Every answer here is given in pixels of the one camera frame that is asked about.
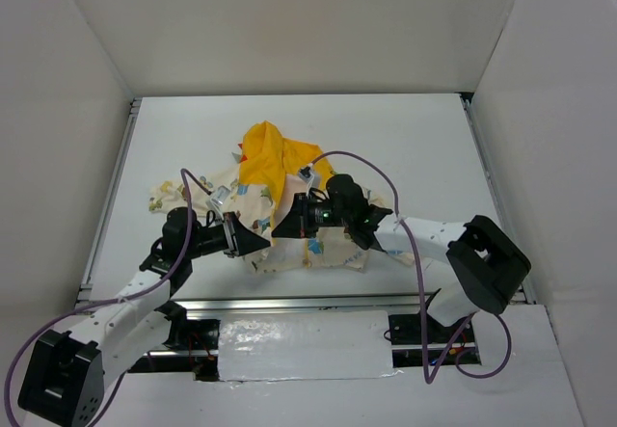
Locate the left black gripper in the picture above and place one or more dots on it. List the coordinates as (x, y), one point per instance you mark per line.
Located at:
(230, 234)

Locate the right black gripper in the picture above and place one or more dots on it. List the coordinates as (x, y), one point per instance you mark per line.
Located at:
(304, 216)

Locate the cream dinosaur print hooded jacket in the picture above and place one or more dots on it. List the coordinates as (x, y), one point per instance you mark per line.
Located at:
(261, 186)

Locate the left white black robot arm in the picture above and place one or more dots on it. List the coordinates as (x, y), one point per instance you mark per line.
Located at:
(69, 373)

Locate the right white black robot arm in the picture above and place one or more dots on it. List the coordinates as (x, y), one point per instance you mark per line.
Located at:
(488, 266)

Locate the white foil covered panel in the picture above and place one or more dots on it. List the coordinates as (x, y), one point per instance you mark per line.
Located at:
(324, 345)

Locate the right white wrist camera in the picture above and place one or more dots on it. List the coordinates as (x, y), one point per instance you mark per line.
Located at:
(310, 176)

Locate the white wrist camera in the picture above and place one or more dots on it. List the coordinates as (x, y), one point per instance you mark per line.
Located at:
(216, 200)
(310, 176)

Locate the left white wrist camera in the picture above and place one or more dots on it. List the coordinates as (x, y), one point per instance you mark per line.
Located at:
(216, 200)

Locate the aluminium frame rail front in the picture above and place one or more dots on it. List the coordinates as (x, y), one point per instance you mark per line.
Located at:
(319, 303)

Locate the aluminium frame rail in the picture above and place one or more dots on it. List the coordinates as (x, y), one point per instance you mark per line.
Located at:
(86, 285)
(489, 168)
(319, 303)

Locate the aluminium frame rail left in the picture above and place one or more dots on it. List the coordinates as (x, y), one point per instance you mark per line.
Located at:
(86, 285)

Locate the aluminium frame rail right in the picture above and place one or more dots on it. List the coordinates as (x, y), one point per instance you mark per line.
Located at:
(489, 168)

